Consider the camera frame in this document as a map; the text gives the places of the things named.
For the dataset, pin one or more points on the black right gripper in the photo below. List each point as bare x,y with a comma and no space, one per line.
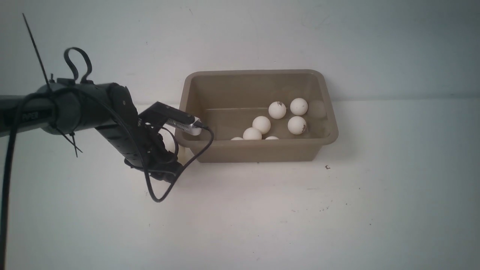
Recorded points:
140,145

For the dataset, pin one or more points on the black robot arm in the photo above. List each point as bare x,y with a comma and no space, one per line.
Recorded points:
109,109

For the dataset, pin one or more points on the taupe plastic bin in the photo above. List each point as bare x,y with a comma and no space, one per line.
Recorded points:
261,115

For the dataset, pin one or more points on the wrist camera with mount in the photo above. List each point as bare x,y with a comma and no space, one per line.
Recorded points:
160,114

